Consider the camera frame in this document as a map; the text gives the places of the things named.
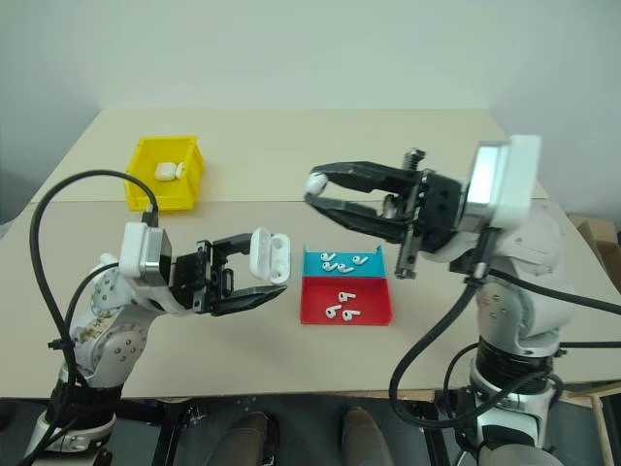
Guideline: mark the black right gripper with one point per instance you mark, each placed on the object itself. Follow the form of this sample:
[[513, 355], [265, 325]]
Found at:
[[439, 209]]

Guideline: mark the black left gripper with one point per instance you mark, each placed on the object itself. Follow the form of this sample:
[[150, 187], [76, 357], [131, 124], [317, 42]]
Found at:
[[194, 281]]

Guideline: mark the white earbud case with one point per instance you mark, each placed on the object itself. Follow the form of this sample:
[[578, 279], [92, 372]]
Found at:
[[165, 172], [180, 170], [271, 257]]

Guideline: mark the white earbud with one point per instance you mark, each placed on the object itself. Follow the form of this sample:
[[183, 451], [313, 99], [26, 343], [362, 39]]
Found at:
[[350, 316], [331, 267], [327, 256], [346, 269], [331, 312], [345, 296], [316, 185], [360, 260]]

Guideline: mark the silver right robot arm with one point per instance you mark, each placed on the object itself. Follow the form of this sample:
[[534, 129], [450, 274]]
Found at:
[[533, 291]]

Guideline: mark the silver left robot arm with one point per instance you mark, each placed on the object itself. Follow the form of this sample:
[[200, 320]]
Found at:
[[116, 340]]

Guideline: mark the yellow plastic bin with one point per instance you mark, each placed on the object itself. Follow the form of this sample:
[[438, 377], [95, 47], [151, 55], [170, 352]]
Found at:
[[165, 199]]

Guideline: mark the blue plastic tray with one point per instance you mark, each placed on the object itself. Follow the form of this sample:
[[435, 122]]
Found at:
[[310, 264]]

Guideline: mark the red plastic tray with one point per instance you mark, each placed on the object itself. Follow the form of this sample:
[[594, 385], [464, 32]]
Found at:
[[369, 301]]

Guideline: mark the brown cardboard box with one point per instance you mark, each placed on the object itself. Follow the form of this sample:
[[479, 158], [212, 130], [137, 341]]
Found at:
[[606, 252]]

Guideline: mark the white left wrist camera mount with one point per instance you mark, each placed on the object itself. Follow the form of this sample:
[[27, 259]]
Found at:
[[145, 252]]

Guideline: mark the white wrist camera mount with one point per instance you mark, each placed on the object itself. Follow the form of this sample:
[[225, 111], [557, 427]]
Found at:
[[514, 184], [145, 252]]

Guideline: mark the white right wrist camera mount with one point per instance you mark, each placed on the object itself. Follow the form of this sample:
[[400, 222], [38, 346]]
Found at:
[[514, 184]]

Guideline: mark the black metal stand frame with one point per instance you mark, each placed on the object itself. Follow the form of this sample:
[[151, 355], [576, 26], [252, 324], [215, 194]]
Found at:
[[194, 422]]

